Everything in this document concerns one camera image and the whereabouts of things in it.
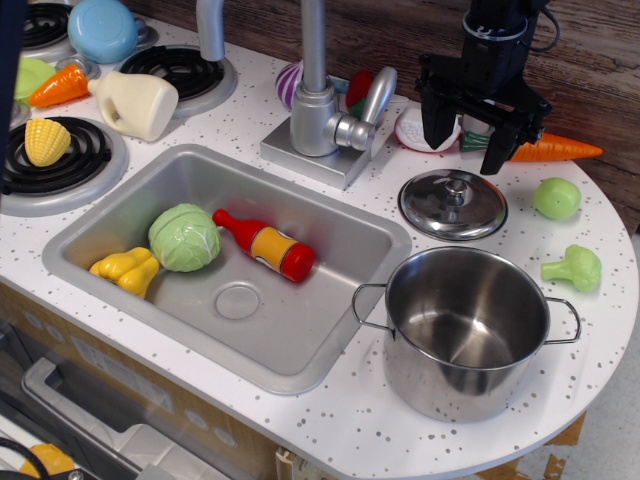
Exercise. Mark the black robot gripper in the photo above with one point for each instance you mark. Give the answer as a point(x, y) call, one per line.
point(487, 82)

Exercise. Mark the stainless steel pot lid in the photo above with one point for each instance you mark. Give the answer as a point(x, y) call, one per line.
point(452, 205)

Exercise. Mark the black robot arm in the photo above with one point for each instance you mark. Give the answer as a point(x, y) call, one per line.
point(504, 20)

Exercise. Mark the white pink toy radish slice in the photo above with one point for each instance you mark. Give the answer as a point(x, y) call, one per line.
point(409, 131)

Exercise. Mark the long orange toy carrot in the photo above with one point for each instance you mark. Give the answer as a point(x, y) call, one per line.
point(548, 148)

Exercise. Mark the green toy apple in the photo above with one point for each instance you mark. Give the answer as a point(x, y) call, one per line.
point(557, 198)

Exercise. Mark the red toy strawberry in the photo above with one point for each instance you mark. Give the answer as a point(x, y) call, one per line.
point(357, 93)

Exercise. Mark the silver toy faucet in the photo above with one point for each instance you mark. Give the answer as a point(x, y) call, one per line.
point(319, 140)

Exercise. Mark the green toy broccoli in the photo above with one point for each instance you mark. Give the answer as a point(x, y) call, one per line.
point(580, 266)

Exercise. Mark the purple striped toy onion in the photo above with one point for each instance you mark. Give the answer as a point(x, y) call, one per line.
point(287, 81)

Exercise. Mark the red toy ketchup bottle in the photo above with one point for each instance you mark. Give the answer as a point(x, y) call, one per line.
point(267, 245)

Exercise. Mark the grey toy sink basin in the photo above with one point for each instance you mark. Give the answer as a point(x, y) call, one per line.
point(280, 335)

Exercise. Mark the grey curved pipe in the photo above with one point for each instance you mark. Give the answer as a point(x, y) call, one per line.
point(209, 18)

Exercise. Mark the green toy cabbage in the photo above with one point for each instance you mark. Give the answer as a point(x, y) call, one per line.
point(184, 238)

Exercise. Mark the cream toy milk jug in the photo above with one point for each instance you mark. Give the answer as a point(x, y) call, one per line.
point(137, 105)

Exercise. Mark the yellow toy bell pepper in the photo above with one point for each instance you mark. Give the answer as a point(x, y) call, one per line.
point(132, 271)

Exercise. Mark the front left stove burner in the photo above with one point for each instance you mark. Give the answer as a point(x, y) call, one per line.
point(94, 163)

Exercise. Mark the blue toy bowl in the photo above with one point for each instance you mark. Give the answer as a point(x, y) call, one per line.
point(102, 31)

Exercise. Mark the short orange toy carrot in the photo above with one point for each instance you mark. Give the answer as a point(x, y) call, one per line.
point(66, 85)

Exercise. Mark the yellow toy corn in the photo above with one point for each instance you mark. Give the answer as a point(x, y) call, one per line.
point(45, 141)

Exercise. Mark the back left stove burner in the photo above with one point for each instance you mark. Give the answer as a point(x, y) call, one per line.
point(45, 34)

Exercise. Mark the green toy plate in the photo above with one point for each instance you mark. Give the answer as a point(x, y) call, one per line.
point(31, 74)

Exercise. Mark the dark blue foreground bar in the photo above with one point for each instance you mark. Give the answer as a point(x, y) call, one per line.
point(13, 16)

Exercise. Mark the yellow object bottom left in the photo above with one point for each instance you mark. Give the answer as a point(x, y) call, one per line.
point(52, 458)

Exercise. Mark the grey vertical post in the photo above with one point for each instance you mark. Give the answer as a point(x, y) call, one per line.
point(471, 124)

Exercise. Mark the grey oven door handle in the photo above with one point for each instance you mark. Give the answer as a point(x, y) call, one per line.
point(117, 436)

